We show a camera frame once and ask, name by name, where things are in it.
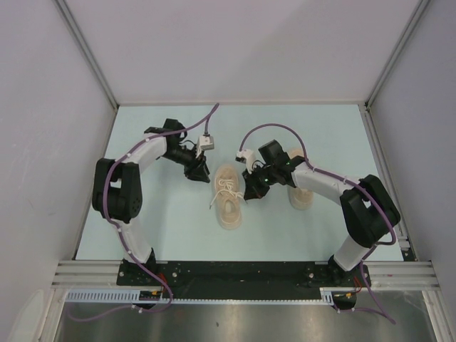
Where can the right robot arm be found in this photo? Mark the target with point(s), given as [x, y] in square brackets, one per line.
[368, 210]

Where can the beige lace sneaker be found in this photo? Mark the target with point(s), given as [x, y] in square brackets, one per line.
[228, 208]
[300, 199]

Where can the aluminium corner post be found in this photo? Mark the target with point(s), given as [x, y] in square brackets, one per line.
[77, 35]
[410, 27]

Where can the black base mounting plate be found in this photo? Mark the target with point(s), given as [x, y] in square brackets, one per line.
[255, 280]

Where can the aluminium corner post right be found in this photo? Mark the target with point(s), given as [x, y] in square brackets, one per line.
[410, 27]

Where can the aluminium frame rail front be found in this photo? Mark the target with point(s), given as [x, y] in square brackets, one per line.
[392, 275]

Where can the aluminium corner post left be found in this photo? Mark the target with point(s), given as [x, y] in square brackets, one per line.
[77, 35]

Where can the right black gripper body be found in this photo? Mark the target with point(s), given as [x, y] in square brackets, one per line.
[260, 179]

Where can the white shoelace of sneaker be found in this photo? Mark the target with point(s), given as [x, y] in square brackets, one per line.
[226, 188]

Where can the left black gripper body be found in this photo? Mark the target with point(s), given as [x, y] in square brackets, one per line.
[189, 160]

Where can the aluminium side rail right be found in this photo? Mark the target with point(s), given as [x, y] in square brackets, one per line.
[401, 229]

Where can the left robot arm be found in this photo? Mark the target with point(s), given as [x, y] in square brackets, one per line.
[117, 189]

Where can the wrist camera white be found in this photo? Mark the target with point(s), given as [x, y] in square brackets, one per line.
[246, 157]
[204, 143]

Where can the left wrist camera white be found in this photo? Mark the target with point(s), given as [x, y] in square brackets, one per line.
[204, 143]

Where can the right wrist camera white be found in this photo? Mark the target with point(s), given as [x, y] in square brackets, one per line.
[246, 157]

